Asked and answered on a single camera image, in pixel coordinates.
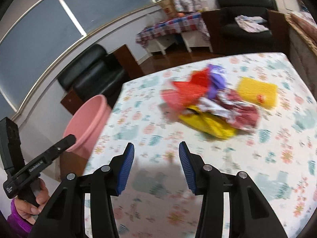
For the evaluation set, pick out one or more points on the white crumpled garment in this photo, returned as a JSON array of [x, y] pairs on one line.
[[251, 23]]

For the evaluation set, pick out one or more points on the checkered tablecloth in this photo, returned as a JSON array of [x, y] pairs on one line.
[[173, 26]]

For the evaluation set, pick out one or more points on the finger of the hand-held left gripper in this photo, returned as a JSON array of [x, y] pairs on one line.
[[62, 145]]

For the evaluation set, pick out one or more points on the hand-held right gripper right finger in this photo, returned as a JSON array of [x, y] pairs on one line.
[[187, 168]]

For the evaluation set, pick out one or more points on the window with blue blinds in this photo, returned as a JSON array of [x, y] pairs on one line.
[[62, 29]]

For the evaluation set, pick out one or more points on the purple wrapper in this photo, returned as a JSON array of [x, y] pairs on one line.
[[216, 79]]

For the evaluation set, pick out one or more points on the pink plastic basin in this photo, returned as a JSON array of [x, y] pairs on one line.
[[84, 124]]

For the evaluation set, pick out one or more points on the person's left hand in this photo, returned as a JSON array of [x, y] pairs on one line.
[[42, 195]]

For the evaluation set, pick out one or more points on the yellow studded sheet red sticker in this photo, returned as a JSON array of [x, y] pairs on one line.
[[257, 91]]

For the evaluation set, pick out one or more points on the brown paper bag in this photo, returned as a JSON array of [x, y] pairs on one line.
[[168, 7]]

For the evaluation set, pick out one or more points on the red snack wrapper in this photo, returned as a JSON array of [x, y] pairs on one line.
[[195, 84]]

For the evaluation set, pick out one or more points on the yellow studded plastic sheet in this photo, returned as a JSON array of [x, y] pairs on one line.
[[213, 126]]

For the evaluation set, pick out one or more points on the white side table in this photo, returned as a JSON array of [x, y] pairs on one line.
[[197, 41], [161, 43]]

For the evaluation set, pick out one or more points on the floral bear tablecloth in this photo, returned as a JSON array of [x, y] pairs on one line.
[[153, 133]]

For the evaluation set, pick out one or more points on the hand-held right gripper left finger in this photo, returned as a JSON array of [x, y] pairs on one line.
[[126, 168]]

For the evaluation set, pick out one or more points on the black leather armchair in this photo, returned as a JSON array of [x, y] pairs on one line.
[[91, 79], [247, 32]]

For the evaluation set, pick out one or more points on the pink dotted quilt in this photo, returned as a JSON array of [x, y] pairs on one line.
[[307, 22]]

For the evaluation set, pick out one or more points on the person's left forearm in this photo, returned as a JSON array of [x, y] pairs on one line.
[[17, 223]]

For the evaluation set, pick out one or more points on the pink translucent plastic bag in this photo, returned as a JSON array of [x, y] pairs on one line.
[[173, 101]]

